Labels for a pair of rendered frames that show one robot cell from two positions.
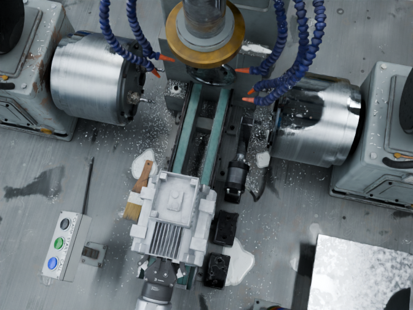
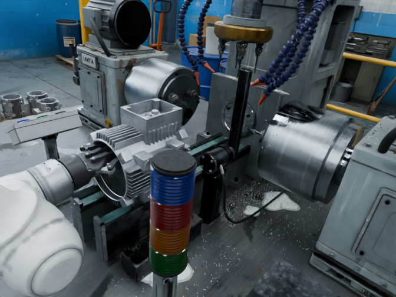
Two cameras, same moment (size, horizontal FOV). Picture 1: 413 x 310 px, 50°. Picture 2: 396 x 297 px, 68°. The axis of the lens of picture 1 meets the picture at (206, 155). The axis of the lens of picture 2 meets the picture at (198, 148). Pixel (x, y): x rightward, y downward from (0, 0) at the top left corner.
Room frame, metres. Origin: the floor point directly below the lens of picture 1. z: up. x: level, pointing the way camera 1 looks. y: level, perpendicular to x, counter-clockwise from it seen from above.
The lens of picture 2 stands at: (-0.35, -0.30, 1.41)
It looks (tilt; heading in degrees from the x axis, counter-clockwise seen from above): 28 degrees down; 23
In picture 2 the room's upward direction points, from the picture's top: 6 degrees clockwise
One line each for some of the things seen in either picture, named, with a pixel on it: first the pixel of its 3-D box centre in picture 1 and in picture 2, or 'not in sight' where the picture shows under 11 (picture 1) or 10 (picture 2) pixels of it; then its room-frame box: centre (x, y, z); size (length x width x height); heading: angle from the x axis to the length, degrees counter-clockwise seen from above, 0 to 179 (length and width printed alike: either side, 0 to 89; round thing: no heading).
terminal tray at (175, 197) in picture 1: (175, 200); (151, 121); (0.23, 0.08, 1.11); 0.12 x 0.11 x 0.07; 165
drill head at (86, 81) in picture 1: (85, 74); (155, 90); (0.63, 0.34, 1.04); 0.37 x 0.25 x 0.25; 74
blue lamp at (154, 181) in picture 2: not in sight; (172, 179); (-0.07, -0.15, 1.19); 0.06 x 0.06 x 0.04
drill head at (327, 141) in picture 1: (320, 120); (317, 155); (0.44, -0.32, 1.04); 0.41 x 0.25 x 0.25; 74
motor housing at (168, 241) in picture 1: (174, 221); (139, 157); (0.19, 0.09, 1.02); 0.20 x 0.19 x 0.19; 165
